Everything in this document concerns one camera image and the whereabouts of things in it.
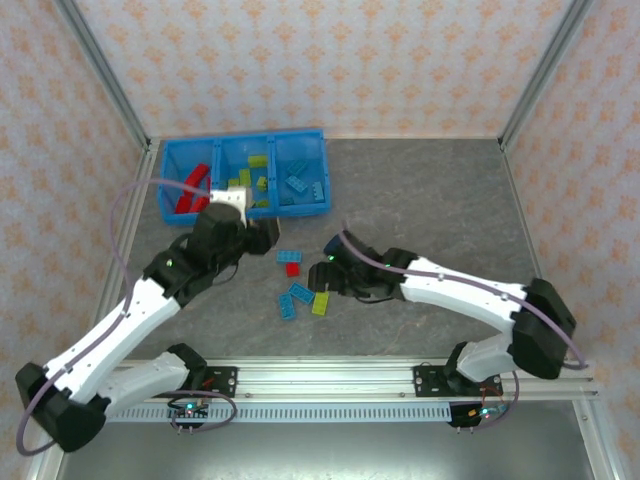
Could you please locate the blue plastic storage bin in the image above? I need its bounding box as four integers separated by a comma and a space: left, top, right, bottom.
158, 138, 222, 228
213, 134, 279, 222
269, 128, 334, 218

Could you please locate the controller board with LED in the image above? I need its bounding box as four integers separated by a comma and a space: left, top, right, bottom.
449, 402, 507, 429
167, 399, 210, 421

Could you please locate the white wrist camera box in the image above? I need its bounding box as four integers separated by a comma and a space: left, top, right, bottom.
208, 186, 252, 225

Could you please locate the dark wrist camera box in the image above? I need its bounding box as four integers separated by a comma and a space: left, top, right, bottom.
322, 232, 352, 262

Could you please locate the aluminium frame side rail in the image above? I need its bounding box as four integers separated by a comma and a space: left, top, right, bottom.
94, 138, 164, 326
499, 138, 546, 284

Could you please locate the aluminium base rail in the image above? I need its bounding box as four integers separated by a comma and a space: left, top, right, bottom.
107, 355, 601, 401

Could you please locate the slotted grey cable duct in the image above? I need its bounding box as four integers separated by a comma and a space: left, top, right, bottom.
107, 403, 454, 425

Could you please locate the aluminium frame back rail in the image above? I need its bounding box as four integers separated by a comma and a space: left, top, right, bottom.
149, 131, 504, 143

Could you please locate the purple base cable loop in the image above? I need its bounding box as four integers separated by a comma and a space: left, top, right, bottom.
478, 369, 521, 431
168, 388, 237, 432

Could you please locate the aluminium frame post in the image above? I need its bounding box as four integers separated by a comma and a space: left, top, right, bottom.
498, 0, 597, 151
53, 0, 152, 151

